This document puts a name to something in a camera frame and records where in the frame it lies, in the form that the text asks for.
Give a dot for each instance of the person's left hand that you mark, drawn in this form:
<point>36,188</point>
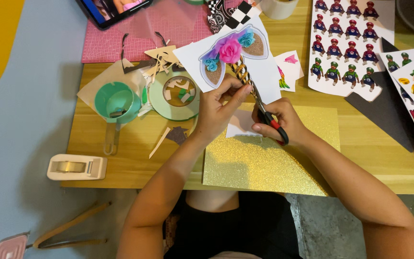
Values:
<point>212,111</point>

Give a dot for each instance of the person's right hand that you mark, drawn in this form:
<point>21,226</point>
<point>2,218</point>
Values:
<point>289,120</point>

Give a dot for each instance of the red and black scissors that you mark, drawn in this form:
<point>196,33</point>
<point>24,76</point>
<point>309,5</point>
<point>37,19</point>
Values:
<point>272,123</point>

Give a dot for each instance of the white flower horn print sheet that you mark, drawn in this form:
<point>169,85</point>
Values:
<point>264,72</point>

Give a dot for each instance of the small white paper cutout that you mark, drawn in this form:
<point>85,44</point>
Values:
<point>239,124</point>

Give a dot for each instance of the small white green paper scraps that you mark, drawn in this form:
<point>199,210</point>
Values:
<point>182,94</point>

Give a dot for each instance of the dark grey paper scrap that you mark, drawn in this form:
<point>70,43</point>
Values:
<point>177,135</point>

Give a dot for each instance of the gold glitter foam sheet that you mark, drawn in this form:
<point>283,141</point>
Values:
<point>264,165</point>

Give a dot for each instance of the pink star rainbow print paper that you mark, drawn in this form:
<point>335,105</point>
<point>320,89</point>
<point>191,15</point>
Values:
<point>293,64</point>

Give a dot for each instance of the pale green tape roll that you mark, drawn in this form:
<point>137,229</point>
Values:
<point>156,99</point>

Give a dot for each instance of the beige paper strip scrap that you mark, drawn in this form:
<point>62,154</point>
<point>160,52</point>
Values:
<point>159,143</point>

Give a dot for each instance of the pile of paper scraps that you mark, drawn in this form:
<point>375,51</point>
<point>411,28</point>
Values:
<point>162,59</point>

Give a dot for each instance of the teal plastic measuring cup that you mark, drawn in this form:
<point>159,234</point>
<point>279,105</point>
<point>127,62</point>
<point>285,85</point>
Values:
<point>119,99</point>

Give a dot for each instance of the black paper sheet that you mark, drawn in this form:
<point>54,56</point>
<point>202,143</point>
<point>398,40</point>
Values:
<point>383,108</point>

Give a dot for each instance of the black white checkered print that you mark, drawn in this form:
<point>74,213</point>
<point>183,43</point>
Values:
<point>225,14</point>

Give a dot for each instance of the white tape roll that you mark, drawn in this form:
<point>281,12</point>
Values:
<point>279,8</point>

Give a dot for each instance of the beige translucent paper sheet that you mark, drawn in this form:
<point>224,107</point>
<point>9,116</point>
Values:
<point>101,81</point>

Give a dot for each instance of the person's black clothing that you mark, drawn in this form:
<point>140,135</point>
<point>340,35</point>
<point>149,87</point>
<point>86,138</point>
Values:
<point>250,230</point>

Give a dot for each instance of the small green character print sheet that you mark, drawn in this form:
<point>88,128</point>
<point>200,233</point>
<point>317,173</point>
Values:
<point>394,64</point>

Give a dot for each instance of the pink cutting mat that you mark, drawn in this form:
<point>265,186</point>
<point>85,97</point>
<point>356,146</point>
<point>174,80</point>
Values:
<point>102,45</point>

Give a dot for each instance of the red green character sticker sheet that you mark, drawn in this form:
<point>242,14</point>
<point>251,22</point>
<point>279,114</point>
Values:
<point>383,14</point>

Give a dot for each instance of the black tablet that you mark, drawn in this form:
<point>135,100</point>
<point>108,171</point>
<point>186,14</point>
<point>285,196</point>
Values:
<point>106,12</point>

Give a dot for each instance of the white tape dispenser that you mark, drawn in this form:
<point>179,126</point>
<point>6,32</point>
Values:
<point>74,167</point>

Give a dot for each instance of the wooden pink cushioned stool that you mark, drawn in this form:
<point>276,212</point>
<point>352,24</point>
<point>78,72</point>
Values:
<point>67,226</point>

